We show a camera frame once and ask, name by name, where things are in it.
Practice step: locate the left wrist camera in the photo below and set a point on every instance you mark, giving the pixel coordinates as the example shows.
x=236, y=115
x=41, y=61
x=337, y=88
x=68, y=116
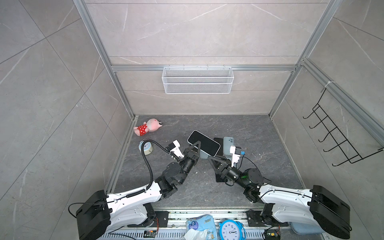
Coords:
x=174, y=150

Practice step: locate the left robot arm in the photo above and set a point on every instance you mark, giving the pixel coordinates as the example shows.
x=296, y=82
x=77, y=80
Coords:
x=103, y=212

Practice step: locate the small cream alarm clock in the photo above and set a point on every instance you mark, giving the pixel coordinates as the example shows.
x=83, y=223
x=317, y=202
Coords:
x=148, y=148

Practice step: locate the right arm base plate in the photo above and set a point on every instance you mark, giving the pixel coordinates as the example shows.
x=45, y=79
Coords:
x=261, y=219

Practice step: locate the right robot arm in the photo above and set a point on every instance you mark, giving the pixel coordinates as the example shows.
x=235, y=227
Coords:
x=316, y=206

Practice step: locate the black wire hook rack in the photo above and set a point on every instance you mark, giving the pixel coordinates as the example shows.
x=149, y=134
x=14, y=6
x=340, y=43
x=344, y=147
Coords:
x=340, y=140

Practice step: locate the blue tissue pack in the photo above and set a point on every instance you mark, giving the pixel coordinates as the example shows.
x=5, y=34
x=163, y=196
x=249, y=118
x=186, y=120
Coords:
x=201, y=228

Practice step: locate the pink plush toy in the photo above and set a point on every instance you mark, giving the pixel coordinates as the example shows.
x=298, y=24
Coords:
x=151, y=125

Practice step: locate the light case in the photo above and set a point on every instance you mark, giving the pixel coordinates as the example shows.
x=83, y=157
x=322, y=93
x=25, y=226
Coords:
x=203, y=155
x=227, y=143

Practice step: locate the white wire mesh basket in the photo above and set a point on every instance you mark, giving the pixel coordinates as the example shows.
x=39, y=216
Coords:
x=197, y=80

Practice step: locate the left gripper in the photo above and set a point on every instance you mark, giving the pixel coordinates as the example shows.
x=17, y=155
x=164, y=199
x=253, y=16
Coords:
x=190, y=157

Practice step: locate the blue alarm clock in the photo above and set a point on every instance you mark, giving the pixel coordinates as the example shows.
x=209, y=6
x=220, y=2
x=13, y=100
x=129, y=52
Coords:
x=232, y=230

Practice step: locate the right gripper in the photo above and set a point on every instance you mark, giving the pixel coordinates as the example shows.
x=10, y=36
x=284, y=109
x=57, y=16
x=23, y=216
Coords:
x=226, y=171

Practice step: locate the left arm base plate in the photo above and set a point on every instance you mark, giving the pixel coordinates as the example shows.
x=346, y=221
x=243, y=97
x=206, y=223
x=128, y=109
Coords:
x=158, y=218

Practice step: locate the grey blue pouch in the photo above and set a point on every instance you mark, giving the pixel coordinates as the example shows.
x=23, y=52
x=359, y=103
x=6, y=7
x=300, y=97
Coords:
x=306, y=229

